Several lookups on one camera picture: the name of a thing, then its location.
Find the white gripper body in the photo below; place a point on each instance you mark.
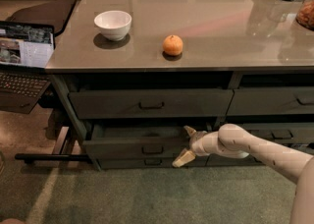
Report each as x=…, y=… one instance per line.
x=197, y=143

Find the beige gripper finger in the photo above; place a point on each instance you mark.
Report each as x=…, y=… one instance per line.
x=184, y=157
x=190, y=131

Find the open black laptop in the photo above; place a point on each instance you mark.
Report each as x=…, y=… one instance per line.
x=25, y=50

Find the orange fruit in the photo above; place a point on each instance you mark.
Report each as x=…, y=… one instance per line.
x=173, y=45

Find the white ceramic bowl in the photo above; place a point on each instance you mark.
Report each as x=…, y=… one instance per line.
x=113, y=25

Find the black metal bar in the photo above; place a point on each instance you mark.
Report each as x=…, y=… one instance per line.
x=29, y=158

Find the grey cabinet frame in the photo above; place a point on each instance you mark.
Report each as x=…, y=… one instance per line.
x=228, y=80

